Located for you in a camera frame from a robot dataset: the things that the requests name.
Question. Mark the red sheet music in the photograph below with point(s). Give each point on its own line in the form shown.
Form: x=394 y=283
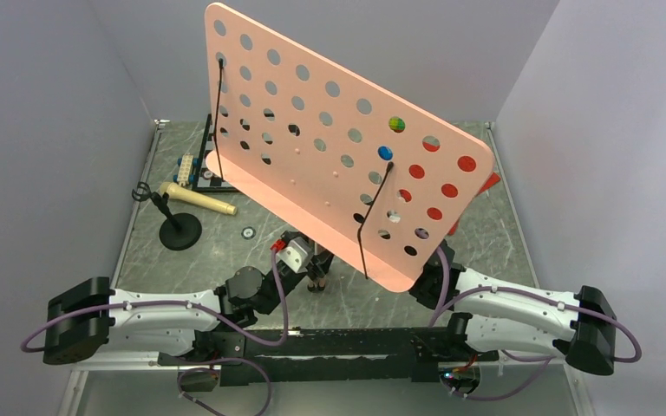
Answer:
x=431 y=145

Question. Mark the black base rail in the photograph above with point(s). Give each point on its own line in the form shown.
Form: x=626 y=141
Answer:
x=333 y=354

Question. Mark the orange yellow toy piece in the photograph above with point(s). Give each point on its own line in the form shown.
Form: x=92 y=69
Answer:
x=396 y=124

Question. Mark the pink music stand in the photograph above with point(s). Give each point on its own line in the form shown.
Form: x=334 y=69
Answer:
x=299 y=135

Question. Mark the white blue toy brick car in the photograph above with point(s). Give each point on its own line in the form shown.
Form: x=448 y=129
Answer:
x=187 y=166

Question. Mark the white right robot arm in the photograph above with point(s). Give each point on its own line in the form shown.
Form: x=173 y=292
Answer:
x=487 y=314

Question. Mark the black microphone stand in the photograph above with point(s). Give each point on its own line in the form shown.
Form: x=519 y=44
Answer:
x=178 y=231

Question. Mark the blue toy block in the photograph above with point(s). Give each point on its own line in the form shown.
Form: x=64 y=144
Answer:
x=385 y=153

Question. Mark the gold microphone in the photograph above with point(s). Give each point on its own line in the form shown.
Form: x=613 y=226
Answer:
x=177 y=192

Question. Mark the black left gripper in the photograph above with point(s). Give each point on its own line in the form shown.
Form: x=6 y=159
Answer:
x=322 y=262

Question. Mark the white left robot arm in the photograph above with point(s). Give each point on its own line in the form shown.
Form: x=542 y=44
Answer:
x=92 y=316

